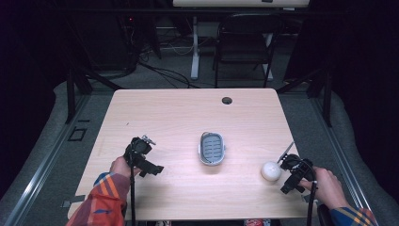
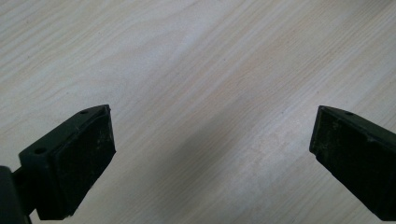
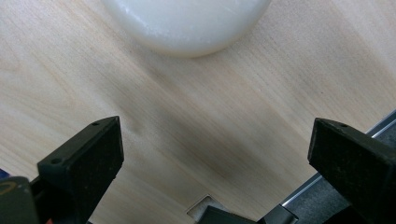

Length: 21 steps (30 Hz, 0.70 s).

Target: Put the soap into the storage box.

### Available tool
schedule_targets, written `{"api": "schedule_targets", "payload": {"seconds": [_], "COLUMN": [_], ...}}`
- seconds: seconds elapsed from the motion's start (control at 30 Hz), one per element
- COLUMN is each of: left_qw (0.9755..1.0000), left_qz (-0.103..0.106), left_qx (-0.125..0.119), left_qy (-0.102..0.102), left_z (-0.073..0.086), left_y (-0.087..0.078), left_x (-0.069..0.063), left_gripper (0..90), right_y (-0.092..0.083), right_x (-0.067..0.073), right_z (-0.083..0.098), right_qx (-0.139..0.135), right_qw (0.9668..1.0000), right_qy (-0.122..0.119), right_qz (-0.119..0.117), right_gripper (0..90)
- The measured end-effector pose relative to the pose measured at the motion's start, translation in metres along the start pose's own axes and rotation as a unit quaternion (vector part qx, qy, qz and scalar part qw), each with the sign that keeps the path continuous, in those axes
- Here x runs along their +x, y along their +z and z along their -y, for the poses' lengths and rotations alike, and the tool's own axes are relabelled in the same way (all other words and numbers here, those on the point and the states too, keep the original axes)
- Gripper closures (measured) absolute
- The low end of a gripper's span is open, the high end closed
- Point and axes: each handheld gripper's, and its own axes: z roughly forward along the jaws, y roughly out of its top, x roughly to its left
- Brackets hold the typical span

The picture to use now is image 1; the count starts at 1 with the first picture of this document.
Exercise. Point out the grey soap dish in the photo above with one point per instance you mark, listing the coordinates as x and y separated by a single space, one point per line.
211 148

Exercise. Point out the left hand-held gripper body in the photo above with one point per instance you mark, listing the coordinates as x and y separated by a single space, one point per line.
141 158

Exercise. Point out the person's right hand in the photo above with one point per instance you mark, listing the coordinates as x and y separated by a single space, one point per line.
327 188

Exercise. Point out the white round soap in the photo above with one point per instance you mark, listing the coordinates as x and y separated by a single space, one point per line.
271 171

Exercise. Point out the red packet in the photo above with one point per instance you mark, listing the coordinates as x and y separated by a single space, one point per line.
255 222

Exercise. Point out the black tape square outline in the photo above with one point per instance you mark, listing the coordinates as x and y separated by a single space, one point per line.
77 134

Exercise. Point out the black metal stand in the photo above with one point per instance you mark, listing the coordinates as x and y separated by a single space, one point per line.
71 94
326 94

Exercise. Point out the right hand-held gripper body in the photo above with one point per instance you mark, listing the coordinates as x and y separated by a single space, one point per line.
296 174

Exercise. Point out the black folding chair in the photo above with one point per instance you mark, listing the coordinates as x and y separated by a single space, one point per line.
247 47

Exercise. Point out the white desk with white leg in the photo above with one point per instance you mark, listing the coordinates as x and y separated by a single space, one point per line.
195 47

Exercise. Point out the grey tape strip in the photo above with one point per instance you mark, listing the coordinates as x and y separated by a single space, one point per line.
73 201

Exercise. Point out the person's left hand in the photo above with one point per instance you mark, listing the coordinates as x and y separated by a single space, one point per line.
120 166

